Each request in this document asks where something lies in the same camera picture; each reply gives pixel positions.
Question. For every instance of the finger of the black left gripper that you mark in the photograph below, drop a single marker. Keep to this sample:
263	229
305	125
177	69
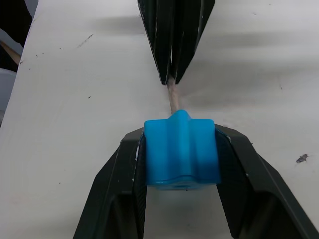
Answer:
192	27
157	30

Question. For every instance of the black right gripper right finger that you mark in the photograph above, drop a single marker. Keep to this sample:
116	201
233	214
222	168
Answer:
251	184

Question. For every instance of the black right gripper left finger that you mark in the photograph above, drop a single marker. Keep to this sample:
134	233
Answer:
117	179

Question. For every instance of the beige braided lace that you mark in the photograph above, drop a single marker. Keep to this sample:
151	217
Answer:
173	97

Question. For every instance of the blue star-shaped block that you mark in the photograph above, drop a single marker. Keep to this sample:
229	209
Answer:
182	149

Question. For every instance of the wooden stick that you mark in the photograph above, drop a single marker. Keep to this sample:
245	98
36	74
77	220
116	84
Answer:
11	53

